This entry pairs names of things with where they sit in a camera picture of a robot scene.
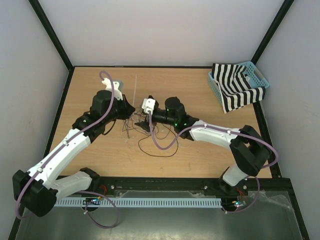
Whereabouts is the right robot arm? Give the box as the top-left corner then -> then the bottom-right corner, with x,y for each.
139,96 -> 272,195

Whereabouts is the light blue perforated basket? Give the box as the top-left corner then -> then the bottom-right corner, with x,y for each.
207,61 -> 270,104

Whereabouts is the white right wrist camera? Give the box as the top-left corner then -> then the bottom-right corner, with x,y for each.
141,97 -> 159,115

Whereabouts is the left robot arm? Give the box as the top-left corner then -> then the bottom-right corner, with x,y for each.
12,90 -> 135,217

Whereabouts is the grey wire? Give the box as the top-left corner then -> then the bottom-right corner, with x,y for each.
122,111 -> 173,141

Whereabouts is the light blue slotted cable duct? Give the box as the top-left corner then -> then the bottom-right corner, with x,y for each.
55,197 -> 221,209

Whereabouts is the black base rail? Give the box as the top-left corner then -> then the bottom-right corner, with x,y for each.
69,176 -> 250,197

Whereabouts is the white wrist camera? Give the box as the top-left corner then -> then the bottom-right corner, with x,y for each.
141,97 -> 159,115
102,77 -> 124,101

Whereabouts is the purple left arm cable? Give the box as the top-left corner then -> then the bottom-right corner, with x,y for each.
16,70 -> 121,230

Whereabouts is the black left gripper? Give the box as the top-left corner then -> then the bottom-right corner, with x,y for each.
103,94 -> 135,124

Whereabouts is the black white striped cloth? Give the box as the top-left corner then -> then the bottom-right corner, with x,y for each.
211,63 -> 267,114

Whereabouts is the black wire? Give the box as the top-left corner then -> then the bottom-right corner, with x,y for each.
123,111 -> 179,158

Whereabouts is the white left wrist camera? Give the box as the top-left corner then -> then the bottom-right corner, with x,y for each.
102,77 -> 124,101

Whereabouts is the white wire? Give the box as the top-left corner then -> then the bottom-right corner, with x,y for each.
121,112 -> 191,148

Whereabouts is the black cage frame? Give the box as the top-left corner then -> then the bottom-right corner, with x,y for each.
0,0 -> 320,240

